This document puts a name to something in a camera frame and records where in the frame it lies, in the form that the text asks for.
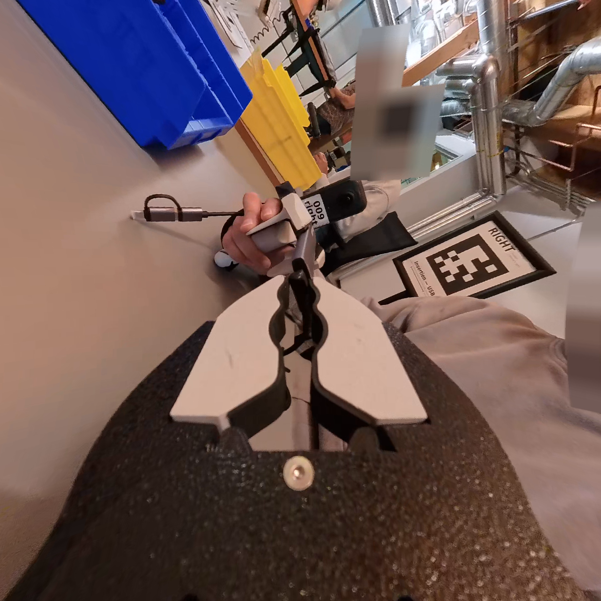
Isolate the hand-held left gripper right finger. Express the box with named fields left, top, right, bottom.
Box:
left=307, top=277, right=429, bottom=427

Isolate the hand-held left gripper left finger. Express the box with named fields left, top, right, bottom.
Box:
left=169, top=276, right=292, bottom=433

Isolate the black braided USB cable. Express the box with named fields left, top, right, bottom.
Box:
left=281, top=270, right=325, bottom=360

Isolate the grey multi-plug USB cable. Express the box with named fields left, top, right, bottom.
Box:
left=131, top=194, right=245, bottom=225

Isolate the person's right forearm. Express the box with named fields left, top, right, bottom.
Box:
left=336, top=181, right=403, bottom=242

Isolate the person's right hand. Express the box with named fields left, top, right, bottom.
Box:
left=221, top=192, right=296, bottom=282

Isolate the yellow plastic bin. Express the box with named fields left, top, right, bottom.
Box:
left=239, top=59, right=325, bottom=191

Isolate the person's grey hoodie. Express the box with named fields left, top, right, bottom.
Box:
left=366, top=296, right=601, bottom=597

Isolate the black framed marker sign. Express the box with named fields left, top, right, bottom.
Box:
left=392, top=211, right=557, bottom=299

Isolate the wooden beam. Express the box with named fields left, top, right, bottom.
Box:
left=401, top=16, right=480, bottom=87

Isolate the white printed paper sheet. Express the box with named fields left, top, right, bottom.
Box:
left=207, top=0, right=256, bottom=52

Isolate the blue plastic bin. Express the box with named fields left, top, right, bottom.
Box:
left=16, top=0, right=254, bottom=151

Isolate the dark green metal frame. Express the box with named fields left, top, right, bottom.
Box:
left=282, top=0, right=339, bottom=90

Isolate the silver ventilation duct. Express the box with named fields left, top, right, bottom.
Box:
left=502, top=38, right=601, bottom=127
left=406, top=0, right=510, bottom=235

